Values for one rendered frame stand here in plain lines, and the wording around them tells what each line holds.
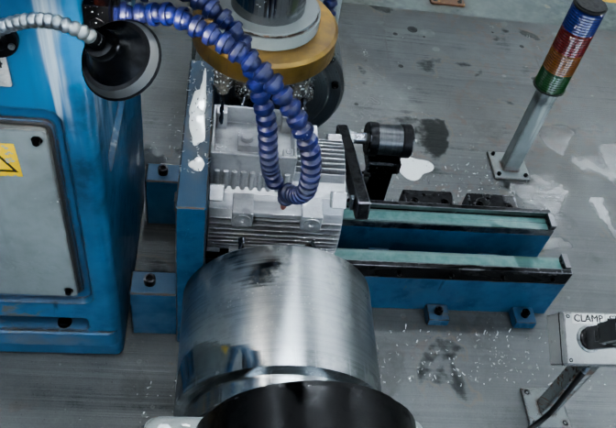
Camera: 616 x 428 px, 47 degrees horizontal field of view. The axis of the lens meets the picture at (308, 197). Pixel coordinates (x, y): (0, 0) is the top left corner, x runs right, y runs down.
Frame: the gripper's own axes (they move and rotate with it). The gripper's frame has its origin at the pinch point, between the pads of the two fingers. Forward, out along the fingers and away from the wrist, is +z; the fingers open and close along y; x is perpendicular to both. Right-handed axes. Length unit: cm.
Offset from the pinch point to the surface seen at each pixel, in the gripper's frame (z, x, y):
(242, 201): 12, -18, 47
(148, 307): 27, -4, 60
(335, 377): -7.7, 6.0, 36.9
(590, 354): 4.1, 2.1, 0.0
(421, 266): 25.5, -12.5, 16.5
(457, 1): 206, -175, -61
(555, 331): 6.7, -1.0, 3.5
